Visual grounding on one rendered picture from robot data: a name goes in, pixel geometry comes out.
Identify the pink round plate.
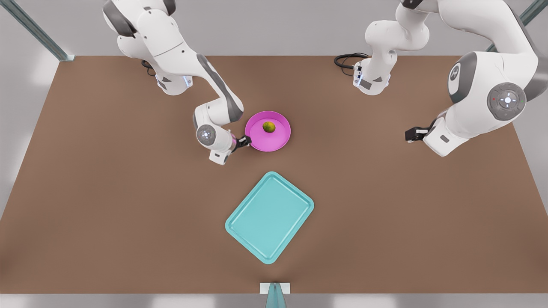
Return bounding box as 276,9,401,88
245,111,292,152

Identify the teal rectangular tray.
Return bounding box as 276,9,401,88
225,171,315,265

